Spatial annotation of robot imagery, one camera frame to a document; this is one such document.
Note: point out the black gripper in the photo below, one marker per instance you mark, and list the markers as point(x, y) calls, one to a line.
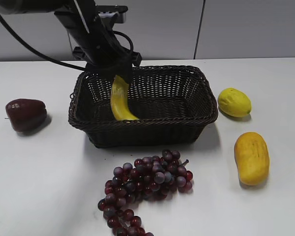
point(101, 46)

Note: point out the yellow banana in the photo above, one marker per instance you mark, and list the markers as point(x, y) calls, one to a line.
point(119, 100)

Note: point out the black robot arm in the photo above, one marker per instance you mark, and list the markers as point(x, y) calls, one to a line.
point(9, 7)

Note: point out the dark brown wicker basket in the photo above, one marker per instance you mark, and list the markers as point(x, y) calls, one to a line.
point(172, 103)

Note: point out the dark red wax apple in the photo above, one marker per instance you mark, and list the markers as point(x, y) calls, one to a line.
point(26, 114)

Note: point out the purple grape bunch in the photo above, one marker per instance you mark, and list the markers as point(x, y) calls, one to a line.
point(151, 178)

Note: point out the yellow lemon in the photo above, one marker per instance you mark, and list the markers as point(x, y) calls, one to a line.
point(234, 103)

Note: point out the orange yellow mango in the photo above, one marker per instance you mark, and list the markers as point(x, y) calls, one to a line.
point(252, 159)

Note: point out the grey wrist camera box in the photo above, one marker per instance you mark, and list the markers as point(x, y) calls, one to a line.
point(113, 14)

